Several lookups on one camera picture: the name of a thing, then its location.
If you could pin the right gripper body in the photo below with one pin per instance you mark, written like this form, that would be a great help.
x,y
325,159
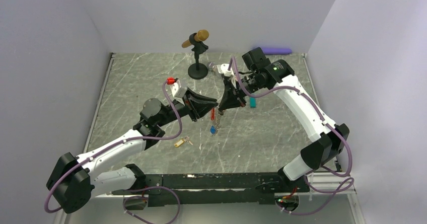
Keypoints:
x,y
251,83

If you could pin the red handled key holder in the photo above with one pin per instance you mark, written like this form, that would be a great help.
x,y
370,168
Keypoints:
x,y
215,118

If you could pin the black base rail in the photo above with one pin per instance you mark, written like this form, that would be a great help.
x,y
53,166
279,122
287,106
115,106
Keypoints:
x,y
214,188

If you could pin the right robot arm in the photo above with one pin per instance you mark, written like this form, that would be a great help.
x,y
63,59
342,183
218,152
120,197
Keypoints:
x,y
327,138

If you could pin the gold microphone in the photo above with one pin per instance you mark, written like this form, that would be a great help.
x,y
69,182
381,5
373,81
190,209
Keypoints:
x,y
197,37

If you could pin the yellow key tag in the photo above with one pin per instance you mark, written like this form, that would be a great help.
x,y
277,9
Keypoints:
x,y
180,142

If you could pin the purple microphone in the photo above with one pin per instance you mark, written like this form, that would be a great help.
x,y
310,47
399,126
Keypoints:
x,y
276,51

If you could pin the blue key tag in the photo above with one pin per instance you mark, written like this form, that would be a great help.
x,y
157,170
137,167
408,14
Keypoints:
x,y
213,130

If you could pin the glitter silver microphone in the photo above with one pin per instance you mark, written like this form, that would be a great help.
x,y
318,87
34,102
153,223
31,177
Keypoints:
x,y
210,65

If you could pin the teal block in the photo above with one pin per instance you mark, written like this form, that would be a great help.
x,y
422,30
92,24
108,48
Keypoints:
x,y
252,102

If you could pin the black microphone stand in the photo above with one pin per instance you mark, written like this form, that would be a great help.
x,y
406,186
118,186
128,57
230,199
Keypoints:
x,y
197,70

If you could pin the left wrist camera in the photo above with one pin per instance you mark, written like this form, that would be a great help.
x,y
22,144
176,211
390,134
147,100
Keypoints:
x,y
178,89

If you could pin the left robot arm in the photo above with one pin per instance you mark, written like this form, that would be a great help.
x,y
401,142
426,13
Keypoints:
x,y
76,179

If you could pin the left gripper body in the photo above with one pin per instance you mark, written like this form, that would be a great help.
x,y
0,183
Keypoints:
x,y
191,105

